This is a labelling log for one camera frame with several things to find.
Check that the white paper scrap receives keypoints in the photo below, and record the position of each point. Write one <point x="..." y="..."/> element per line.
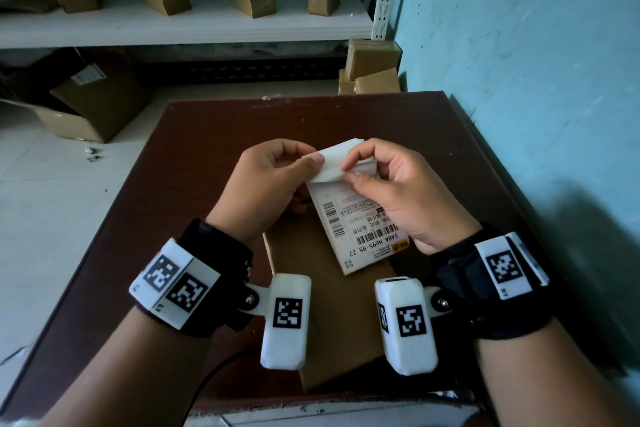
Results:
<point x="15" y="355"/>

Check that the white marker cube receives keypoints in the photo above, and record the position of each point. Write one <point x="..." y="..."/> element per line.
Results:
<point x="407" y="326"/>

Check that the person's left hand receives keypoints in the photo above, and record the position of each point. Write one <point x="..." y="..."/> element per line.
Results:
<point x="260" y="186"/>

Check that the small metal floor debris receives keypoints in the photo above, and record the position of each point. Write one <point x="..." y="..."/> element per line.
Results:
<point x="90" y="150"/>

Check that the translucent label backing paper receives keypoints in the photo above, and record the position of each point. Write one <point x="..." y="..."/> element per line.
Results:
<point x="332" y="161"/>

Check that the person's right forearm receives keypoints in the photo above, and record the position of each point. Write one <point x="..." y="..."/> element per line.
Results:
<point x="545" y="381"/>

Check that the brown cardboard box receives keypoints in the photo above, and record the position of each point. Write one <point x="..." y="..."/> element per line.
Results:
<point x="325" y="321"/>

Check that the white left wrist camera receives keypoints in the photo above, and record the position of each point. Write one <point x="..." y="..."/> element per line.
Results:
<point x="287" y="321"/>

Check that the large open cardboard carton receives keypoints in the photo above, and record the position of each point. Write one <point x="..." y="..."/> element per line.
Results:
<point x="105" y="101"/>

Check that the person's left forearm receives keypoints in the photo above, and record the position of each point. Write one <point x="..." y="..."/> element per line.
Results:
<point x="135" y="371"/>

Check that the person's right hand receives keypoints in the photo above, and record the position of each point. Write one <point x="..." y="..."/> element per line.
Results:
<point x="420" y="196"/>

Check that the taped brown stacked parcel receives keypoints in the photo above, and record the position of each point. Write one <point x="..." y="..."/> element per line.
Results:
<point x="378" y="82"/>
<point x="346" y="84"/>
<point x="372" y="59"/>

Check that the black left wristband, marker tiles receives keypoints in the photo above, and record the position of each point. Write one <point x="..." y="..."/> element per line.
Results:
<point x="175" y="281"/>

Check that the white shipping label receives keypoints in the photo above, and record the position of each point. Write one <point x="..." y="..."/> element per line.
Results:
<point x="350" y="231"/>

